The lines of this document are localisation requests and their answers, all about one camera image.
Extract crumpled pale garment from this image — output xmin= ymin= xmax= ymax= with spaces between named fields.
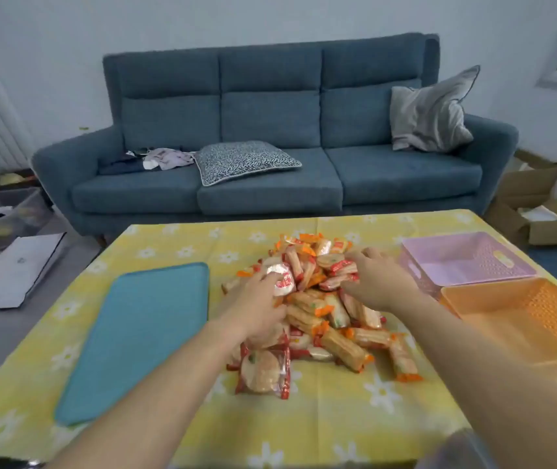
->
xmin=134 ymin=147 xmax=196 ymax=171

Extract tall cardboard box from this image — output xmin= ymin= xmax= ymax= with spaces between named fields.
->
xmin=495 ymin=150 xmax=557 ymax=206

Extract person's right hand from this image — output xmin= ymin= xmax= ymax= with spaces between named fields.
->
xmin=340 ymin=246 xmax=424 ymax=313

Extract blue fabric sofa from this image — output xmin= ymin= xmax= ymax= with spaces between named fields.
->
xmin=31 ymin=33 xmax=520 ymax=238

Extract pile of snack packets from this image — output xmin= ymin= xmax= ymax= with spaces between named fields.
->
xmin=222 ymin=233 xmax=424 ymax=400

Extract black white patterned cushion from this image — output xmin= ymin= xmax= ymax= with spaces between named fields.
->
xmin=192 ymin=140 xmax=302 ymax=187

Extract orange plastic basket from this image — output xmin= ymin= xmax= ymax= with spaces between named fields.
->
xmin=440 ymin=277 xmax=557 ymax=369

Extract round snack packet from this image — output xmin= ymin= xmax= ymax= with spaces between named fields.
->
xmin=263 ymin=263 xmax=299 ymax=298

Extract person's left forearm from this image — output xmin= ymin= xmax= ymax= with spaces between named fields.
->
xmin=46 ymin=319 xmax=255 ymax=469

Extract white paper bag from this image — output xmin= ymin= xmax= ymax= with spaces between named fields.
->
xmin=0 ymin=233 xmax=66 ymax=312

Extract person's left hand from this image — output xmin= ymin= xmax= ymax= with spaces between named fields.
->
xmin=212 ymin=272 xmax=289 ymax=350

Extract grey cushion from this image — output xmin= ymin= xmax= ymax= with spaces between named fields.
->
xmin=389 ymin=65 xmax=481 ymax=153

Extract teal plastic tray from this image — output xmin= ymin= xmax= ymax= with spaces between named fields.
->
xmin=54 ymin=262 xmax=210 ymax=427

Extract pink plastic basket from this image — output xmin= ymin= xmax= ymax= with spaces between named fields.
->
xmin=398 ymin=232 xmax=537 ymax=298

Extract person's right forearm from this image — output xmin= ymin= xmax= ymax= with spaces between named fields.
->
xmin=390 ymin=290 xmax=557 ymax=469

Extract white packing paper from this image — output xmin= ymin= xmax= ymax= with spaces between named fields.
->
xmin=518 ymin=205 xmax=557 ymax=223

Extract yellow floral tablecloth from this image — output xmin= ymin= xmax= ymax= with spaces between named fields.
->
xmin=0 ymin=209 xmax=557 ymax=469

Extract grey trousers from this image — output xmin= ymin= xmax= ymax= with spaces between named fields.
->
xmin=415 ymin=427 xmax=499 ymax=469

